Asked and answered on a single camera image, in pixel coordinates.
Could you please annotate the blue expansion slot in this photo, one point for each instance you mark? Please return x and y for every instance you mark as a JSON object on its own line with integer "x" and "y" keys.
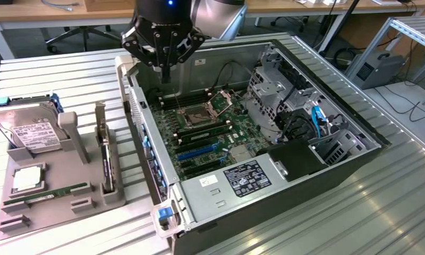
{"x": 195, "y": 154}

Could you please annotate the thin locking lever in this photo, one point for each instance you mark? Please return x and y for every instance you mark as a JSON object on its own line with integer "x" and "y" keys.
{"x": 179, "y": 102}

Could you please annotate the silver CPU chip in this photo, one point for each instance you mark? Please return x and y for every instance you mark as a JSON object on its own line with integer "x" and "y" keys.
{"x": 27, "y": 179}

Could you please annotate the black slanted pole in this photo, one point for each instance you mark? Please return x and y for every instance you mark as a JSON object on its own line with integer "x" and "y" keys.
{"x": 342, "y": 24}

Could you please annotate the green RAM stick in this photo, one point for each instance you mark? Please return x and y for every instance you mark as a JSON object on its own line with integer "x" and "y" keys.
{"x": 54, "y": 194}
{"x": 206, "y": 132}

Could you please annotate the grey parts rack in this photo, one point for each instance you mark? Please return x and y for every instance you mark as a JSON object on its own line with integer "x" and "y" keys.
{"x": 56, "y": 217}

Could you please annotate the open black PC case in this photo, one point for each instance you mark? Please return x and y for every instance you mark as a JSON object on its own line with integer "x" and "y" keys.
{"x": 270, "y": 225}

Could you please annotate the aluminium frame table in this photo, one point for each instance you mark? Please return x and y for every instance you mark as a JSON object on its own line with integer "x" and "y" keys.
{"x": 411, "y": 29}

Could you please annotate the grey power supply unit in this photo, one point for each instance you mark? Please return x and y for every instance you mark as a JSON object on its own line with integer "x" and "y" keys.
{"x": 206, "y": 196}

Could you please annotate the black plastic shroud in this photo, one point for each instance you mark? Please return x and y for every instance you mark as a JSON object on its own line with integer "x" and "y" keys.
{"x": 294, "y": 162}

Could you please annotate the metal socket cover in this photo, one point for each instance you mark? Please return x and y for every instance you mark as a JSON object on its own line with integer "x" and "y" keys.
{"x": 211, "y": 109}

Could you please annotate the CPU socket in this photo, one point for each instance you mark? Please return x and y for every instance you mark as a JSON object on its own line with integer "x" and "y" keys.
{"x": 195, "y": 117}

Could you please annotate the silver hard disk drive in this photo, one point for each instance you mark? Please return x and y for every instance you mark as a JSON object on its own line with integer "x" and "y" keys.
{"x": 24, "y": 125}

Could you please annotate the silver disk bay cage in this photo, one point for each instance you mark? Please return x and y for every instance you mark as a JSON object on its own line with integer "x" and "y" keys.
{"x": 270, "y": 90}
{"x": 340, "y": 148}

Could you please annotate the black graphics card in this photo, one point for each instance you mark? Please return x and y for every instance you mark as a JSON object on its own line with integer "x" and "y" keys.
{"x": 107, "y": 159}

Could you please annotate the grey office chair base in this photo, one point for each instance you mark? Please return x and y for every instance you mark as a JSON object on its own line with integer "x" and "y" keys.
{"x": 83, "y": 33}

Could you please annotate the light blue case latch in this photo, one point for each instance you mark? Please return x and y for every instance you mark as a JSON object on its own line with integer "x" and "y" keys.
{"x": 164, "y": 213}

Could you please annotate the black office chair base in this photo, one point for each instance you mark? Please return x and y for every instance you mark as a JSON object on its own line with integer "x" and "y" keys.
{"x": 303, "y": 25}

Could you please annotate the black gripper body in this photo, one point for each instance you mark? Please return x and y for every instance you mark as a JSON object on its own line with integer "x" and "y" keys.
{"x": 163, "y": 13}

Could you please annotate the silver chipset heatsink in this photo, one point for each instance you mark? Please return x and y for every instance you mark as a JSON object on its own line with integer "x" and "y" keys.
{"x": 240, "y": 155}

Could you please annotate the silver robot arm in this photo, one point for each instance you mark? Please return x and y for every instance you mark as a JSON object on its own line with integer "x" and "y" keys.
{"x": 216, "y": 18}

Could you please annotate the green motherboard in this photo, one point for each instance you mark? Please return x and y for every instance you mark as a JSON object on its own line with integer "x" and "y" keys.
{"x": 240, "y": 127}

